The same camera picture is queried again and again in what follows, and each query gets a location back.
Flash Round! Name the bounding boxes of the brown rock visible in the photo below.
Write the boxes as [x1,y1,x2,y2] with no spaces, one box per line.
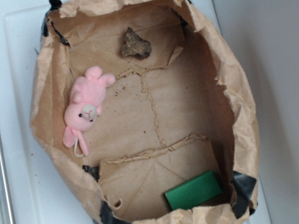
[120,26,152,60]

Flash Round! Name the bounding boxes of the pink plush bunny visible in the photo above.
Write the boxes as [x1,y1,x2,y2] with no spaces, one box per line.
[62,66,116,157]

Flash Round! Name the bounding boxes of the brown paper bag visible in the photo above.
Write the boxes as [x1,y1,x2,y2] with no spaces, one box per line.
[30,0,260,224]

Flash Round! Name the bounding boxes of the green rectangular block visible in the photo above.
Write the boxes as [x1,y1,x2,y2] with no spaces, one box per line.
[164,171,224,210]

